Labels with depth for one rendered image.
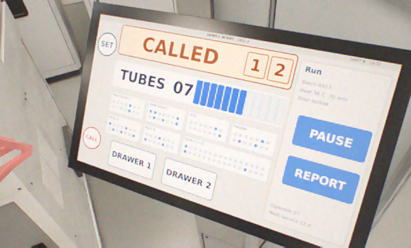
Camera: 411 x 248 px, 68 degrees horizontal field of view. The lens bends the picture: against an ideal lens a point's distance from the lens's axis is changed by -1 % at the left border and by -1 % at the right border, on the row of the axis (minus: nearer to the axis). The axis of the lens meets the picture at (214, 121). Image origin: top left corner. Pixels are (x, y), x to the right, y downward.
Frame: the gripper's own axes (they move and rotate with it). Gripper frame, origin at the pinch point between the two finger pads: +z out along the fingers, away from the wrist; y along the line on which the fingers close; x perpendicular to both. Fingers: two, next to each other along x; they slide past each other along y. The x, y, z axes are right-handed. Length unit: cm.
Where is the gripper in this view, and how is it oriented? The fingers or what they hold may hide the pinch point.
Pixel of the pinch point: (17, 148)
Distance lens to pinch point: 50.1
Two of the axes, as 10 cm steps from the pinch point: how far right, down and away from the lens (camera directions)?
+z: 3.3, -0.9, 9.4
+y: -9.2, -2.2, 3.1
